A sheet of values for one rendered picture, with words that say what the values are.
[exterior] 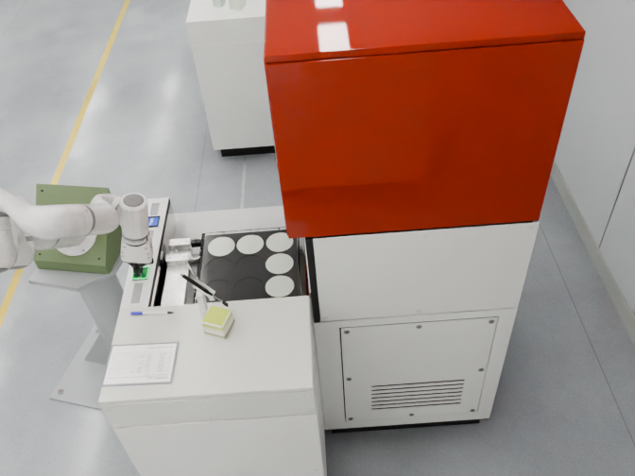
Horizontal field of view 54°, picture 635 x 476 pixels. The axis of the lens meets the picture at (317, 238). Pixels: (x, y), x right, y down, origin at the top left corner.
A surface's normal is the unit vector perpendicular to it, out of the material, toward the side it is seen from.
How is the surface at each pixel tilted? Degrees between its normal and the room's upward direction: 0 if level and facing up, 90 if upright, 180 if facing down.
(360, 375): 90
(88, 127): 0
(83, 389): 0
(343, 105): 90
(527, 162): 90
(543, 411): 0
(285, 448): 90
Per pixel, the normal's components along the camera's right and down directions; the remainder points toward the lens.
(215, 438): 0.04, 0.70
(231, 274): -0.06, -0.71
